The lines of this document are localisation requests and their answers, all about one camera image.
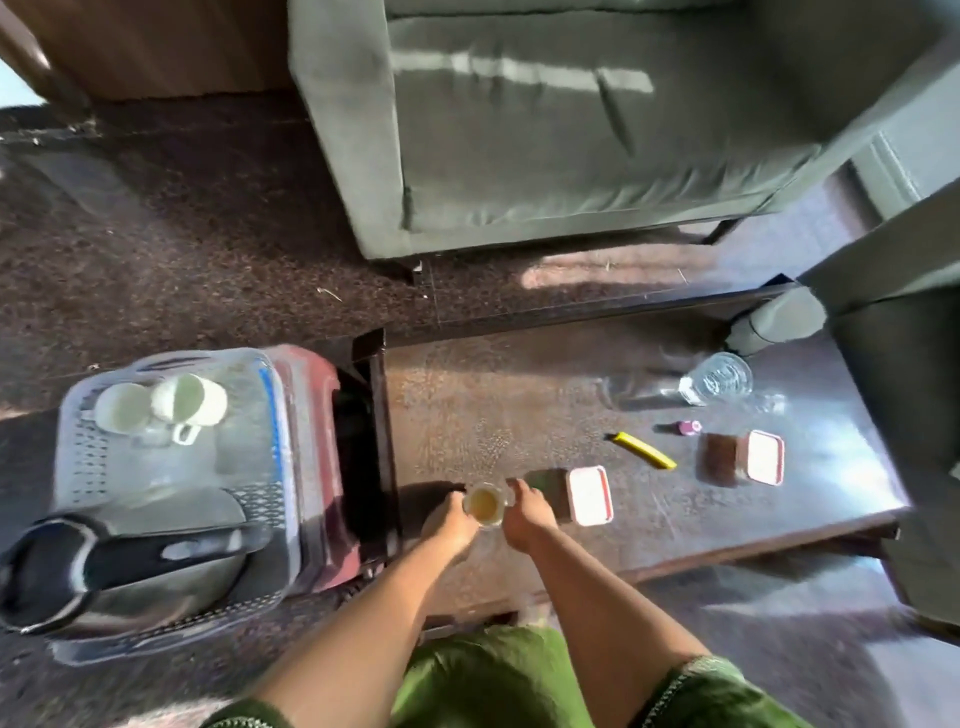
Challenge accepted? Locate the person's left hand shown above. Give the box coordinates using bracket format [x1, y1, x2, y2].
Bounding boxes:
[419, 488, 481, 560]

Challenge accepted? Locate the person's right hand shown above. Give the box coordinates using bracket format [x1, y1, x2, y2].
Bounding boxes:
[500, 477, 560, 556]

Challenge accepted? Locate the white scalloped rim cup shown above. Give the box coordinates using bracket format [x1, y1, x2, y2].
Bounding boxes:
[461, 482, 515, 530]

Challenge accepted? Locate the pink lidded box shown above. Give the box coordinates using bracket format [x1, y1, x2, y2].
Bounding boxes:
[566, 464, 616, 528]

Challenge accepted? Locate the yellow stick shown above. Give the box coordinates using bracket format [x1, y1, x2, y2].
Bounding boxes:
[611, 431, 679, 472]

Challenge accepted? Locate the clear glass tumbler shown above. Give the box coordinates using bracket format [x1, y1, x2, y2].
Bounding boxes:
[678, 350, 754, 408]

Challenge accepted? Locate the tall white mug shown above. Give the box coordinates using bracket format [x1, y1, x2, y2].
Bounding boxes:
[149, 372, 230, 448]

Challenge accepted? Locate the steel electric kettle black handle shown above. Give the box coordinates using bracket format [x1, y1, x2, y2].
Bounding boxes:
[0, 487, 275, 639]

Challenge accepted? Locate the white handled teacup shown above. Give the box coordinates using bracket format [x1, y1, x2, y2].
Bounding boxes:
[93, 382, 155, 436]

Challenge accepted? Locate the white perforated plastic basket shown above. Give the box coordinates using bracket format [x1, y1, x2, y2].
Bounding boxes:
[48, 347, 303, 667]

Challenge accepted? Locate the person's left forearm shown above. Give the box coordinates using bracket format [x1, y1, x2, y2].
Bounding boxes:
[251, 536, 474, 728]

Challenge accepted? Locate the person's right forearm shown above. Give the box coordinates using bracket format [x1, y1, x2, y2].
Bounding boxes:
[524, 524, 710, 706]

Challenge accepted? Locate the dark wooden coffee table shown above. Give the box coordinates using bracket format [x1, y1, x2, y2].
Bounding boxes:
[329, 273, 913, 631]

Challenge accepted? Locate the person's green garment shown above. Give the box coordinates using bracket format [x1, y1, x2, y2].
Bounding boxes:
[202, 626, 815, 728]

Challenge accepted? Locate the red plastic stool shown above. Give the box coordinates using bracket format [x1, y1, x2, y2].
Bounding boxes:
[262, 344, 391, 594]

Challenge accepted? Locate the grey-green loveseat sofa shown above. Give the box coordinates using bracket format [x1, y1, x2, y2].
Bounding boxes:
[288, 0, 960, 262]

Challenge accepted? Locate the brown wooden door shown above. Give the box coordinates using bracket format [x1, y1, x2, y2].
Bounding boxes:
[0, 0, 294, 103]

